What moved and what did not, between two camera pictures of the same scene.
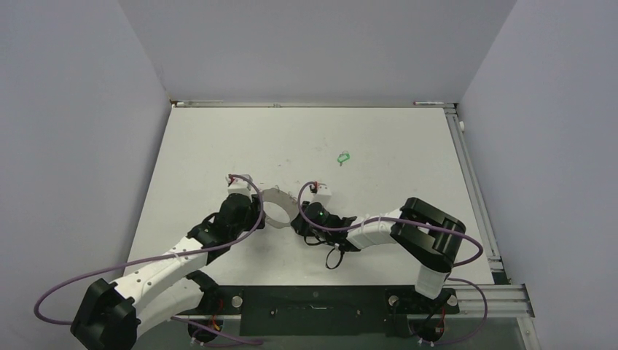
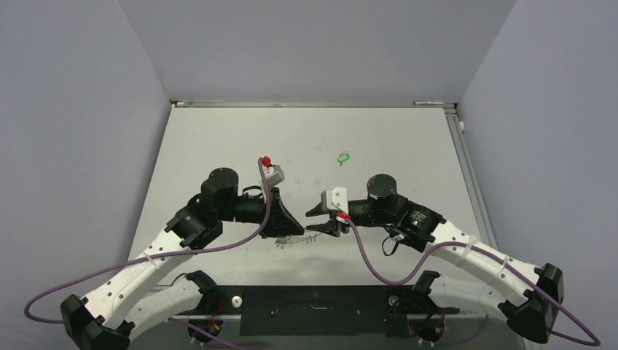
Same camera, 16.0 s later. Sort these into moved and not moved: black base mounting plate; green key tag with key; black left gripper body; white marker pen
Moved: black left gripper body
Not moved: white marker pen; black base mounting plate; green key tag with key
